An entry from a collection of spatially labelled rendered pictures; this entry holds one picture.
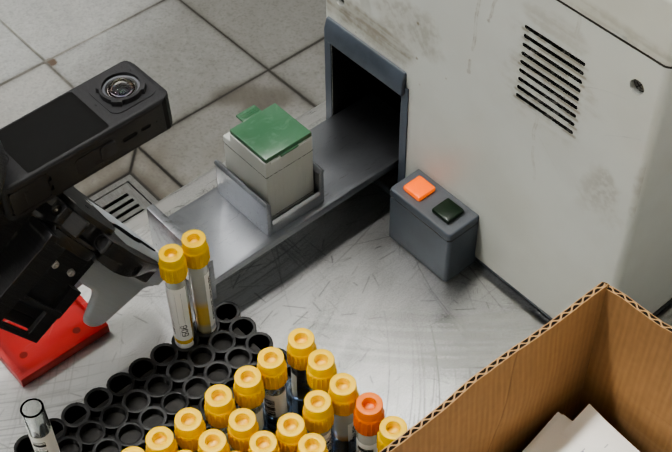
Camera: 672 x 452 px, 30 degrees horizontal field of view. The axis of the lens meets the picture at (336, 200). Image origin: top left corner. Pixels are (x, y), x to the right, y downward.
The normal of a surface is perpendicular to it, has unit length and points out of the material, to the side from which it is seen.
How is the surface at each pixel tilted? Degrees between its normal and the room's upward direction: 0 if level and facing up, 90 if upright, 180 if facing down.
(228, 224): 0
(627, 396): 89
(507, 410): 89
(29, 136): 2
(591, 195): 90
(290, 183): 90
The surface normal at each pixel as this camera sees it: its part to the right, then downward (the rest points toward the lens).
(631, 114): -0.75, 0.49
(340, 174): -0.01, -0.68
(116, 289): 0.68, 0.57
